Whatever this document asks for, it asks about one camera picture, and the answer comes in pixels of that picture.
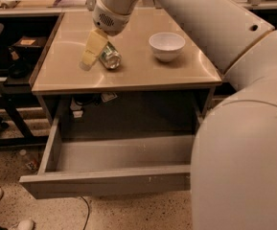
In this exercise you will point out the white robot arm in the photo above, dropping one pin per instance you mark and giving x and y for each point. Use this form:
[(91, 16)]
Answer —
[(234, 159)]

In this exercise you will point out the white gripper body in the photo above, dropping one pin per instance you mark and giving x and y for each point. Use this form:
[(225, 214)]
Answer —
[(109, 20)]

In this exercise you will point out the black box with label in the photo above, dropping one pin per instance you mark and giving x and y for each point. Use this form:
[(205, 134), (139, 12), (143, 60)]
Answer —
[(30, 43)]

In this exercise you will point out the white bowl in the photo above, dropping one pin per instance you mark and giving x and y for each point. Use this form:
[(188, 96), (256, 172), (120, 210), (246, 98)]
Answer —
[(166, 46)]

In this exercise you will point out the green soda can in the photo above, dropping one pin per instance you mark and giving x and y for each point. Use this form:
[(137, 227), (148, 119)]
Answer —
[(110, 57)]

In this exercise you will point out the plastic bottle on floor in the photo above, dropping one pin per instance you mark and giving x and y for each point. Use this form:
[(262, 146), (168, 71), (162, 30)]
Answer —
[(29, 160)]

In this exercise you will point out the white power adapter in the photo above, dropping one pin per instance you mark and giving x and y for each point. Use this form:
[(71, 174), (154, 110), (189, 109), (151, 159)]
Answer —
[(76, 108)]

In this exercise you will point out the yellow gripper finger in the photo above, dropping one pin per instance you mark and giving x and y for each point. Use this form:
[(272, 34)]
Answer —
[(95, 44)]

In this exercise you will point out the grey cabinet desk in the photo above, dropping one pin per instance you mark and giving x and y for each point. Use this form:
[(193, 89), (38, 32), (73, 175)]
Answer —
[(60, 72)]

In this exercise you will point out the open grey top drawer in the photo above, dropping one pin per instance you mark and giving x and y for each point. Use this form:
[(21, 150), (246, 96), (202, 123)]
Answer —
[(98, 155)]

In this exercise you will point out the white shoe lower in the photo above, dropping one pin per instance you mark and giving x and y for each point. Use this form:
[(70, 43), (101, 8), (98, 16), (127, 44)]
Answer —
[(26, 224)]

